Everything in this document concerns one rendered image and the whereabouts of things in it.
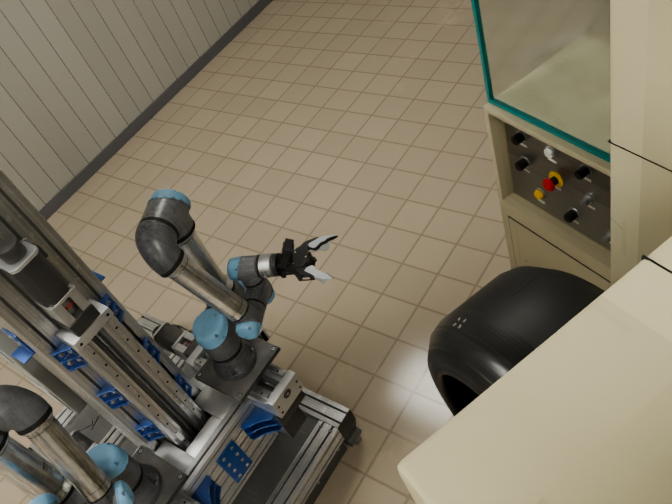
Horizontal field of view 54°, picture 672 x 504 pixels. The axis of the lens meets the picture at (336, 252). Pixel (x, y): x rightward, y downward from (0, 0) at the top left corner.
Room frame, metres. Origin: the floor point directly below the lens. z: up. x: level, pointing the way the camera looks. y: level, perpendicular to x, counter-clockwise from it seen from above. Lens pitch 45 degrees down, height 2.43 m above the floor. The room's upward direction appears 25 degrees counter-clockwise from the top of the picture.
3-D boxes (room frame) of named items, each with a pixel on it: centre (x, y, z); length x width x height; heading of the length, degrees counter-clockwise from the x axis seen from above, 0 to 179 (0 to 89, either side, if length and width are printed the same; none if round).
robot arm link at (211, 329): (1.45, 0.46, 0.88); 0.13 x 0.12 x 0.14; 154
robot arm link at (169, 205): (1.56, 0.41, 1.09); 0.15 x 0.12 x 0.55; 154
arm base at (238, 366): (1.44, 0.46, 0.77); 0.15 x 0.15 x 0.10
